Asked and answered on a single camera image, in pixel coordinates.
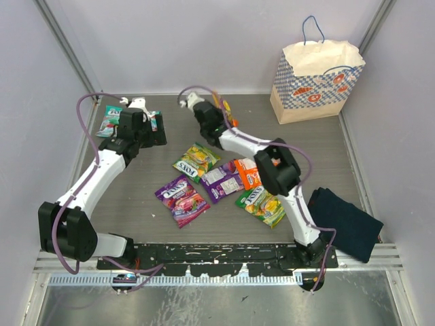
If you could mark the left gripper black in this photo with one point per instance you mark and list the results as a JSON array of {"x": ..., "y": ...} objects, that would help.
[{"x": 154, "y": 137}]

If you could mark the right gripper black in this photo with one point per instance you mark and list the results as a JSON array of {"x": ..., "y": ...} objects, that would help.
[{"x": 219, "y": 114}]

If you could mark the orange snack packet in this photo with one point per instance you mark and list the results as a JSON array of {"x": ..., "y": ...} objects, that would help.
[{"x": 223, "y": 104}]

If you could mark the teal Fox's candy bag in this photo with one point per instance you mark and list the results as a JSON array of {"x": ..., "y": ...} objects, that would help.
[
  {"x": 153, "y": 119},
  {"x": 110, "y": 122}
]

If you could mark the purple Fox's berries candy bag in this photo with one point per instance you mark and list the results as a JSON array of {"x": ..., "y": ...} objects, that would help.
[{"x": 183, "y": 201}]

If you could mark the small purple snack packet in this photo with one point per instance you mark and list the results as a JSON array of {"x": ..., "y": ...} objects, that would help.
[{"x": 222, "y": 181}]

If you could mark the yellow green Fox's candy bag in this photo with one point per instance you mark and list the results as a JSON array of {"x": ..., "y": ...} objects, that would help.
[{"x": 262, "y": 205}]

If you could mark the checkered paper bakery bag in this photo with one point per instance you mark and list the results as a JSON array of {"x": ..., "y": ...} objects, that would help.
[{"x": 314, "y": 78}]

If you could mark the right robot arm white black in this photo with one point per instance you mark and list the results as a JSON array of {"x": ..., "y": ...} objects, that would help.
[{"x": 279, "y": 174}]

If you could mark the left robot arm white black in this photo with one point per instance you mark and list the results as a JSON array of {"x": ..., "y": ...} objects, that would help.
[{"x": 65, "y": 226}]

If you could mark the orange candy bag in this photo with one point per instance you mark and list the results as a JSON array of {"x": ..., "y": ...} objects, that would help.
[{"x": 248, "y": 172}]

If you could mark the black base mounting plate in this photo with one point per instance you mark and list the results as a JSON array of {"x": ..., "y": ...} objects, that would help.
[{"x": 219, "y": 259}]

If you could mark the dark blue cloth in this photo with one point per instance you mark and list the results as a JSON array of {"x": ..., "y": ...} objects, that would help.
[{"x": 357, "y": 232}]

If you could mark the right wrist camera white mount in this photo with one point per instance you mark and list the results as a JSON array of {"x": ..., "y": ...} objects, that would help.
[{"x": 191, "y": 100}]

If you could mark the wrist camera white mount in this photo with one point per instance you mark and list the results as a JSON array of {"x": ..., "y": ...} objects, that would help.
[
  {"x": 135, "y": 103},
  {"x": 191, "y": 100}
]

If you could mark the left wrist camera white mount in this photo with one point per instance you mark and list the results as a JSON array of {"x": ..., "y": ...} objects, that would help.
[{"x": 135, "y": 103}]

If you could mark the slotted cable duct rail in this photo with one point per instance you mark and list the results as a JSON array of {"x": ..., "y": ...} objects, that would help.
[{"x": 94, "y": 279}]

